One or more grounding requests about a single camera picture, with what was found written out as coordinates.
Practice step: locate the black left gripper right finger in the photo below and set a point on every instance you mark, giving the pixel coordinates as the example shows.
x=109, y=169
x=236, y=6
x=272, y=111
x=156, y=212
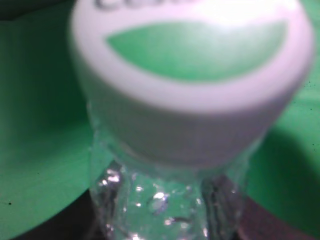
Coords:
x=224, y=200

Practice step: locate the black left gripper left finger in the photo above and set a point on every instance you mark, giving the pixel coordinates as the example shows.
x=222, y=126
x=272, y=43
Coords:
x=104, y=190

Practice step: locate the clear plastic water bottle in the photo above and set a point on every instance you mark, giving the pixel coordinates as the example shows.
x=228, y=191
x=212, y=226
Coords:
x=178, y=91

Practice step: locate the green cloth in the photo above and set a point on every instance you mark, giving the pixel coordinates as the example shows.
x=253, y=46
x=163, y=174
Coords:
x=45, y=138

